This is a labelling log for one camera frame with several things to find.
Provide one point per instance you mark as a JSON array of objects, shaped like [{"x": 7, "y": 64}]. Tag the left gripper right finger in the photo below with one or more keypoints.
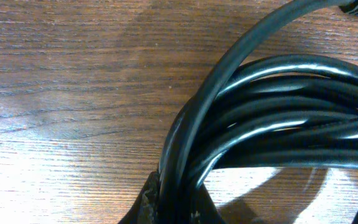
[{"x": 205, "y": 211}]

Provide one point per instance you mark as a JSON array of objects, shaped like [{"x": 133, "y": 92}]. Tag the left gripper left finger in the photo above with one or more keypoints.
[{"x": 144, "y": 209}]

